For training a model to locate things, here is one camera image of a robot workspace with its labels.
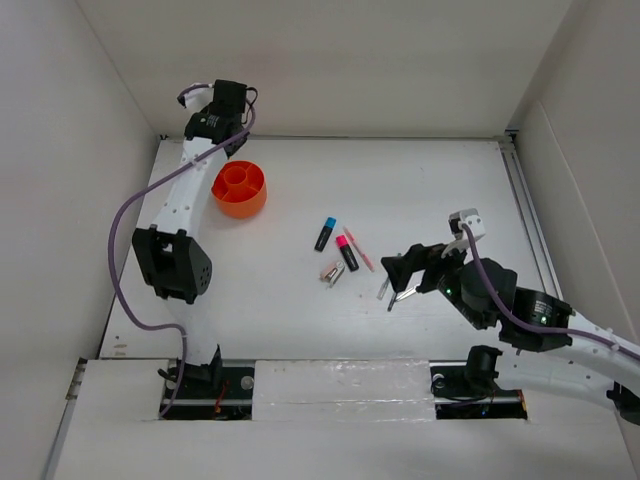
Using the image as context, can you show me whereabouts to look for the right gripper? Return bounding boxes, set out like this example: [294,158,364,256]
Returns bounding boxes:
[380,235,487,330]

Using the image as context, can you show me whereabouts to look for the pink thin pen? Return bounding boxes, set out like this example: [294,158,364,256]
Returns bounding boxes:
[343,226,375,272]

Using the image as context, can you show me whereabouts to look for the black pen clear cap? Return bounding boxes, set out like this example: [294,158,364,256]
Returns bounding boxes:
[387,293,400,312]

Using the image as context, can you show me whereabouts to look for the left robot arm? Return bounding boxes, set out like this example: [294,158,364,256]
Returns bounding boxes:
[132,79,256,397]

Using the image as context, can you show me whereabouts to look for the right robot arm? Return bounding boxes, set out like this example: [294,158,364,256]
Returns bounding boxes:
[381,244,639,424]

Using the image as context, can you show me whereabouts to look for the green clear refill pen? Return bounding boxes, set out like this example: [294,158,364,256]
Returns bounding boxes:
[376,254,402,301]

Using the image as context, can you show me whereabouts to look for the pink cap black highlighter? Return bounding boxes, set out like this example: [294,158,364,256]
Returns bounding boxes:
[335,235,359,272]

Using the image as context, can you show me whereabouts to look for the blue cap black highlighter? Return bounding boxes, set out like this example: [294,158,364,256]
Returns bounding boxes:
[314,217,336,252]

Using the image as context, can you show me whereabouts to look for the orange round organizer container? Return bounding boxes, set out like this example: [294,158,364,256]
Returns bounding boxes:
[211,160,267,219]

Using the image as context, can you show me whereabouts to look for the black handled scissors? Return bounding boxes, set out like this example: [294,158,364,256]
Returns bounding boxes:
[395,286,417,302]

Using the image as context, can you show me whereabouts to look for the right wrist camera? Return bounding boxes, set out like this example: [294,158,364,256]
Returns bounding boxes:
[441,208,486,258]

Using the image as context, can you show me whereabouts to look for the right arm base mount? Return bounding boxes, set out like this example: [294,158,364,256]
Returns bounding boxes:
[429,345,528,420]

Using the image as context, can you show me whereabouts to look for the aluminium rail right edge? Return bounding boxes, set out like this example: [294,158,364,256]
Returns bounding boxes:
[497,130,563,299]

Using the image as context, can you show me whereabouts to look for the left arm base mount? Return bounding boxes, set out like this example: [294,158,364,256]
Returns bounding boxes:
[162,364,255,421]

